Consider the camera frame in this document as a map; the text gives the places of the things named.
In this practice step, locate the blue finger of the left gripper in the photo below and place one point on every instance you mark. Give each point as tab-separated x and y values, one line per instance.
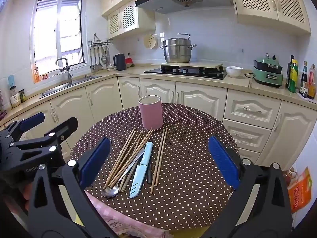
64	130
31	122

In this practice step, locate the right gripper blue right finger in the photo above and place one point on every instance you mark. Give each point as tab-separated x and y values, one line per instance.
226	160

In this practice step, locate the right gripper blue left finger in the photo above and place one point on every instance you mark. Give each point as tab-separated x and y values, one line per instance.
91	162

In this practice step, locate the wooden chopstick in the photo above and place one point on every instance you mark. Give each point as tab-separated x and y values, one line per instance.
121	154
128	152
130	160
128	173
161	156
157	163

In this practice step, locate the silver metal spoon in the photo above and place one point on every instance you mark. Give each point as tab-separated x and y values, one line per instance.
112	192

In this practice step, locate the black plastic spork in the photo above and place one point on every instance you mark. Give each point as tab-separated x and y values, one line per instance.
149	173

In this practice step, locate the kitchen faucet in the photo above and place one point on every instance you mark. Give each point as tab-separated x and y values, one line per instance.
67	68

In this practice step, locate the stainless steel sink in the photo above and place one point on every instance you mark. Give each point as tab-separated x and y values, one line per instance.
67	85

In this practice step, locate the jar with white lid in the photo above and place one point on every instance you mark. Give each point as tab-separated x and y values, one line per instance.
14	97

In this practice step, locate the cooking oil jug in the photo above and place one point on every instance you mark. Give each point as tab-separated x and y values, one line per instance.
289	175

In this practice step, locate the brown polka dot tablecloth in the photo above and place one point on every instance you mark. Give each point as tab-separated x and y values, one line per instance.
189	192

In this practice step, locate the pink checked undercloth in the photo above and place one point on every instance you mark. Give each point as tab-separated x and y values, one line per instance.
122	224

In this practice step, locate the orange rice bag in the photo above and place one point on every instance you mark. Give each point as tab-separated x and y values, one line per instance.
300	192

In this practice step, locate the window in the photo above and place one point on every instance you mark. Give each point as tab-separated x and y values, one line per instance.
57	35

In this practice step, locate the pink utensil holder cup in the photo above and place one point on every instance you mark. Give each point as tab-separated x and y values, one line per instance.
151	112

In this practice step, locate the hanging utensil rack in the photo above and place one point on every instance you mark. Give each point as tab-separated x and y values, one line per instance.
99	53

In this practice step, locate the black electric kettle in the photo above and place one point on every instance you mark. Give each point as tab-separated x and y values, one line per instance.
119	61

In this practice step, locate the white ceramic bowl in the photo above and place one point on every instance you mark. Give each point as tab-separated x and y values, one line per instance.
233	71

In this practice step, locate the black gas stove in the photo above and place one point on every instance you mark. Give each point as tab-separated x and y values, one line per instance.
211	73

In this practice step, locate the green electric cooker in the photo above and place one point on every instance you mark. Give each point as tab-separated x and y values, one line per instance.
267	71

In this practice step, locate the soy sauce bottle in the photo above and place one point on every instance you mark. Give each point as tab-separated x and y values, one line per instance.
303	82

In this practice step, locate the green bottle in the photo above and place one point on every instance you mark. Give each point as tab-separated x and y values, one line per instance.
293	76

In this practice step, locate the dark oil bottle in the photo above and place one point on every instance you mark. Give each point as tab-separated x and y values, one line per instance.
289	72

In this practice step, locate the red label sauce bottle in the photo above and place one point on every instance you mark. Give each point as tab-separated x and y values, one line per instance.
311	83

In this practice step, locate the round perforated steamer plate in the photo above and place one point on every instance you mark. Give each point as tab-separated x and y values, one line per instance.
150	41

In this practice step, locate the stainless steel steamer pot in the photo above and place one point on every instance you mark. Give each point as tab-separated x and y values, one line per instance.
178	50

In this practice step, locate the upper left lattice cabinet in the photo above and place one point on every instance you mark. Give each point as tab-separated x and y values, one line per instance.
130	19

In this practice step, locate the lattice cabinet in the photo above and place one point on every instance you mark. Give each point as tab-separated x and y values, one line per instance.
288	16
130	19

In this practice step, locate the upper right lattice cabinet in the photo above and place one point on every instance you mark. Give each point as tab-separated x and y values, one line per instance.
288	16

